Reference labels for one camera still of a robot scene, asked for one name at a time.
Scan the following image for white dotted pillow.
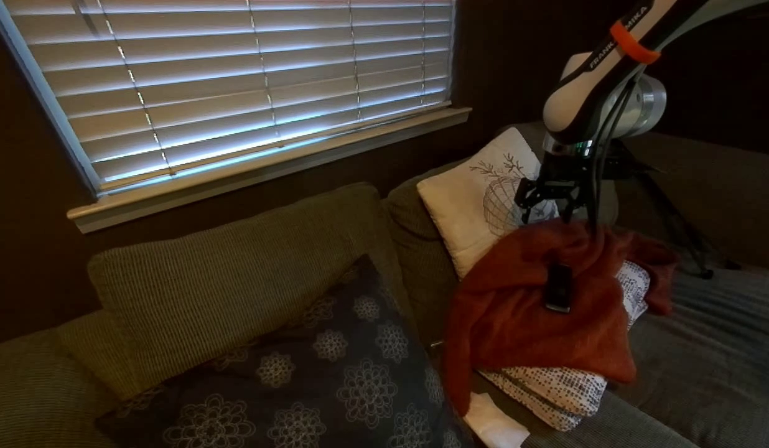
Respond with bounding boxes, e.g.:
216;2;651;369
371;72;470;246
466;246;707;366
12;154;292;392
482;262;649;430

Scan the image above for black remote control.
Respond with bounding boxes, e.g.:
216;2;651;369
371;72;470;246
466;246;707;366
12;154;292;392
542;265;575;313

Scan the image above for white small cloth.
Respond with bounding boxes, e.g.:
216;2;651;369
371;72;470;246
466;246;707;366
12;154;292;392
462;393;529;448

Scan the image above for olive green sofa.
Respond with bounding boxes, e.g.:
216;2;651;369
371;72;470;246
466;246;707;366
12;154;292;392
0;122;769;448

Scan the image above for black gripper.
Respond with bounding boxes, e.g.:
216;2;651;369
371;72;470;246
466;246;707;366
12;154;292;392
514;141;601;224

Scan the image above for white window blinds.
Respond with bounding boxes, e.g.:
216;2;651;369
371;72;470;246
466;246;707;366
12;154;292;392
0;0;455;197

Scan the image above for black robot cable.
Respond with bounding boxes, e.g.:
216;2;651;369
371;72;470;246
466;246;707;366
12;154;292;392
584;70;651;231

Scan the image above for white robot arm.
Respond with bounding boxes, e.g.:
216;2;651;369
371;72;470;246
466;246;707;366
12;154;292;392
514;0;769;223

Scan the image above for white pillow with tree print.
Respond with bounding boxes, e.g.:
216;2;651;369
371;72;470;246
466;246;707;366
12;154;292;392
415;127;540;276

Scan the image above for dark floral patterned pillow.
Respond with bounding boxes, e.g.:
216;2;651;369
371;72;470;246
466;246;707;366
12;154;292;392
95;260;466;448

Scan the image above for red-orange towel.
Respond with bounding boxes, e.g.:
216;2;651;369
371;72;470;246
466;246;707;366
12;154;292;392
440;223;676;413

